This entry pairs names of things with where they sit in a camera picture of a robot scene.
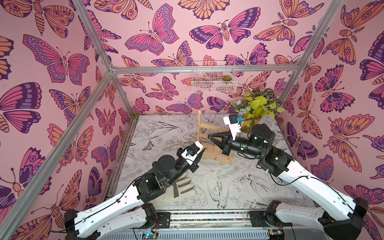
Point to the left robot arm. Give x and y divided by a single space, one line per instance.
132 208

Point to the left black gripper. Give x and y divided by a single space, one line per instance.
192 167

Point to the white wire basket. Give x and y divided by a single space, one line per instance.
207 78

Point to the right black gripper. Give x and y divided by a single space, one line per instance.
223 144

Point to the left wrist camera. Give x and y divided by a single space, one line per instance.
193 149

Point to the potted green plant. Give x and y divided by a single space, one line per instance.
255 105

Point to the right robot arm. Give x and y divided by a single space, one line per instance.
337 215

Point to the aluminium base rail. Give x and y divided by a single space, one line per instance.
217 225

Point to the white green work glove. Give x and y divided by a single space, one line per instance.
181 189

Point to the small succulent in basket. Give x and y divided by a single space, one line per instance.
227 78

